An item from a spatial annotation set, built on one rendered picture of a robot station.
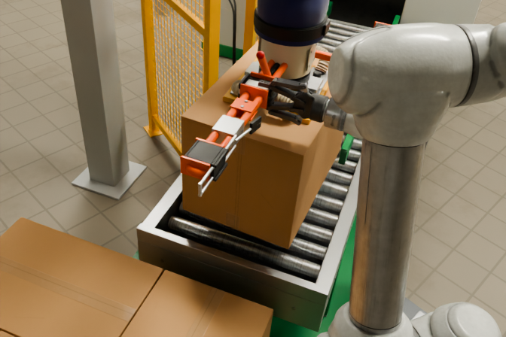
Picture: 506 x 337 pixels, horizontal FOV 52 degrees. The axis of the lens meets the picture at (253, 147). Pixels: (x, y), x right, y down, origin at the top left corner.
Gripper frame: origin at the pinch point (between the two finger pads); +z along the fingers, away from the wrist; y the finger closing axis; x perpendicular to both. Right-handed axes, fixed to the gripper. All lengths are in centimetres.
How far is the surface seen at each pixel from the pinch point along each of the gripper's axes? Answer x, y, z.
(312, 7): 19.3, -19.9, -7.9
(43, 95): 115, 121, 190
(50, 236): -23, 66, 65
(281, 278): -12, 60, -18
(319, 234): 19, 67, -24
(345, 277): 48, 121, -37
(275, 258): 1, 66, -12
